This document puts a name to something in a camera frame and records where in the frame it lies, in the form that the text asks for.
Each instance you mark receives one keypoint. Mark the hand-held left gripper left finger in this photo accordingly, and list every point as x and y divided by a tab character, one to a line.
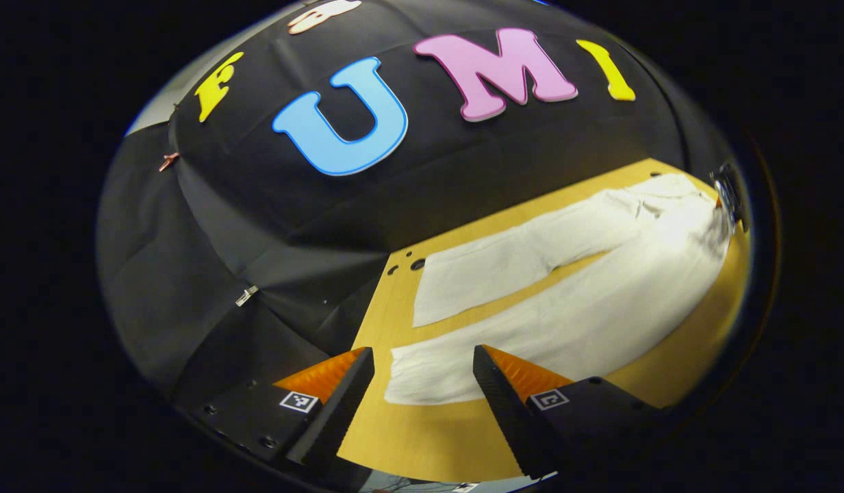
336	418

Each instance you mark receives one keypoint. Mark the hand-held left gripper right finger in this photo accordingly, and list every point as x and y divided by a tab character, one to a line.
504	418

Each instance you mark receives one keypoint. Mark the white jeans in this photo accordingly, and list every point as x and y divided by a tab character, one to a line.
572	308

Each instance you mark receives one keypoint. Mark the silver cloth clip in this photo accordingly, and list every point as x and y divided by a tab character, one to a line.
246	296

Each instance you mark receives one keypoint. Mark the copper cloth clip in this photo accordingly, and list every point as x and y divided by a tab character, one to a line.
167	161

